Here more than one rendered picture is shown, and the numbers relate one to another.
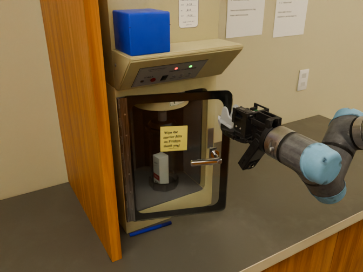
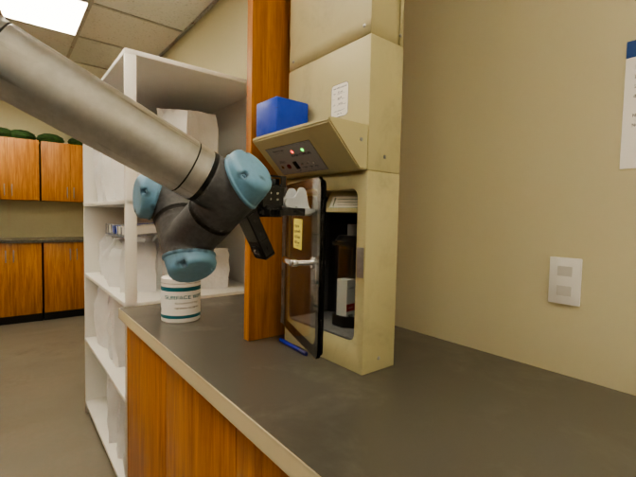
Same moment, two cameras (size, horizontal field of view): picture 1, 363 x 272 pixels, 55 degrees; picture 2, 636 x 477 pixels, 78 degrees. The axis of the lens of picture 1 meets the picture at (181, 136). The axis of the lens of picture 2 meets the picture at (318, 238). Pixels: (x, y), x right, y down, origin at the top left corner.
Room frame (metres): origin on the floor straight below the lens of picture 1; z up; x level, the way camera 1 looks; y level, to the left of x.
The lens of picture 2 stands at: (0.79, -0.96, 1.30)
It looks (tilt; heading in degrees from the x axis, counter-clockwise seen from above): 3 degrees down; 82
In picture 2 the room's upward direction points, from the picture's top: 1 degrees clockwise
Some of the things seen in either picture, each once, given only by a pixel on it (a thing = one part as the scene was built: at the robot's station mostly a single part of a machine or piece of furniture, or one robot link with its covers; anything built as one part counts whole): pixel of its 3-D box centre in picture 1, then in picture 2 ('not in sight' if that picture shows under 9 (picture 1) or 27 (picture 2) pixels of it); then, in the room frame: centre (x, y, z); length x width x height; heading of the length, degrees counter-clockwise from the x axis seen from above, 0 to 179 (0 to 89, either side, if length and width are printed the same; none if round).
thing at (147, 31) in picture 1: (141, 31); (281, 120); (0.84, 0.09, 1.56); 0.10 x 0.10 x 0.09; 30
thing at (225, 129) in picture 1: (233, 130); not in sight; (0.81, -0.13, 1.31); 0.09 x 0.05 x 0.02; 30
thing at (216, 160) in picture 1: (205, 158); (296, 261); (0.87, -0.07, 1.20); 0.10 x 0.05 x 0.03; 101
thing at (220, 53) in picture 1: (180, 66); (304, 152); (0.89, 0.00, 1.46); 0.32 x 0.12 x 0.10; 120
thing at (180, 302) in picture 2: not in sight; (181, 297); (0.52, 0.44, 1.02); 0.13 x 0.13 x 0.15
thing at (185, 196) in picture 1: (178, 159); (300, 261); (0.89, 0.01, 1.19); 0.30 x 0.01 x 0.40; 101
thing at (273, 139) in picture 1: (280, 143); not in sight; (0.70, -0.22, 1.33); 0.08 x 0.05 x 0.08; 120
